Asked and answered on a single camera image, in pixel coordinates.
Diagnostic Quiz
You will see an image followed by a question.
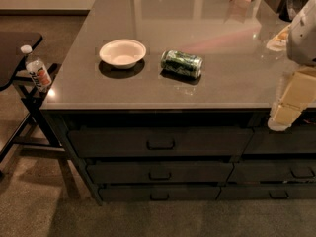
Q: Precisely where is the white paper bowl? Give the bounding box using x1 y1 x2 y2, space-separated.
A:
99 39 146 69

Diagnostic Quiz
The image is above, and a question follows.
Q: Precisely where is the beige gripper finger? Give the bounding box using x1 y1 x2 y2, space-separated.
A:
268 66 316 131

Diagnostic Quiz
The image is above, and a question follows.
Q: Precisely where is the drawer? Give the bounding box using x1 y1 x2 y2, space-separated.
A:
67 127 253 158
218 184 316 200
87 161 233 184
244 126 316 154
99 185 220 201
228 160 316 183

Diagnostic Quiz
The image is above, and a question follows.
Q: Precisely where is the glass snack jar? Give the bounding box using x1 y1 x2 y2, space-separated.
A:
266 26 290 51

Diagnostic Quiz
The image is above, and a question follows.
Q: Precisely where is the clear plastic drink bottle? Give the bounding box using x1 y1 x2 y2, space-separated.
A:
20 45 52 92

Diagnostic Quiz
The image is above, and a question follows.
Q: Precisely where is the green soda can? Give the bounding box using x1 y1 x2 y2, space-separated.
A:
161 50 203 79

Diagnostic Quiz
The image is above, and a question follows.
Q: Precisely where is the dark cabinet frame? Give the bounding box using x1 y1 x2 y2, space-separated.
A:
45 109 316 202

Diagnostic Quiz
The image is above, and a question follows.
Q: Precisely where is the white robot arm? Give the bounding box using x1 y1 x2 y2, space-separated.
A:
268 0 316 131

